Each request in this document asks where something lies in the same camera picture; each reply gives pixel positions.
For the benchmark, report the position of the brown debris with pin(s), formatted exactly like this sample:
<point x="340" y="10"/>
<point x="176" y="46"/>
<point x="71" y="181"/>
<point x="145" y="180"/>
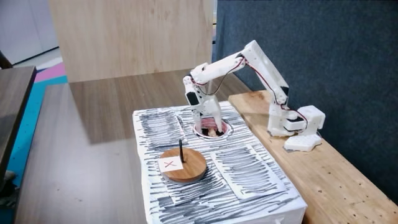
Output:
<point x="213" y="133"/>

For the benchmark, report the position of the red lined hole insert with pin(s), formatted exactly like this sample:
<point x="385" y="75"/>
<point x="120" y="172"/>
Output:
<point x="206" y="122"/>

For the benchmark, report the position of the black scribbled paper sheet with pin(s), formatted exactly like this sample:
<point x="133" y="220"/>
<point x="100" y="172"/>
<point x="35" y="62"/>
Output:
<point x="161" y="127"/>
<point x="248" y="171"/>
<point x="202" y="189"/>

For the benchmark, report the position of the round wooden lid black loop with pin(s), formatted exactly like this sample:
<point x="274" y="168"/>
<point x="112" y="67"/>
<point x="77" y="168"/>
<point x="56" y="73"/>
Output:
<point x="192" y="165"/>

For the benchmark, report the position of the white label with red cross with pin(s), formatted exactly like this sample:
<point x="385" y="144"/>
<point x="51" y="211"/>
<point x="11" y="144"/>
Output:
<point x="170" y="164"/>

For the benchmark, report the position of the white box with black scribbles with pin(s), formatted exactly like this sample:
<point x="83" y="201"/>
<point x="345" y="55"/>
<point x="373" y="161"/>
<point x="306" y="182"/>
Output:
<point x="199" y="211"/>

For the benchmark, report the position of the light wooden panel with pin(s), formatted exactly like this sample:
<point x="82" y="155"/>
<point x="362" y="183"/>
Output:
<point x="124" y="37"/>

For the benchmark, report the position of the light wooden beam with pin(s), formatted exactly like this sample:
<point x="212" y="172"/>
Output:
<point x="326" y="180"/>

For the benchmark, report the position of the pink floor mat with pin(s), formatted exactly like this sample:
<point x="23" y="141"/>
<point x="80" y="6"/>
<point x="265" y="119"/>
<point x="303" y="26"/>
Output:
<point x="51" y="73"/>

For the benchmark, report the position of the teal floor mat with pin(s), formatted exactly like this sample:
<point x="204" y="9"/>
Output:
<point x="28" y="124"/>

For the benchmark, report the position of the dark wooden side table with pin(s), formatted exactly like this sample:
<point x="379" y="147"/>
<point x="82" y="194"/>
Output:
<point x="12" y="102"/>

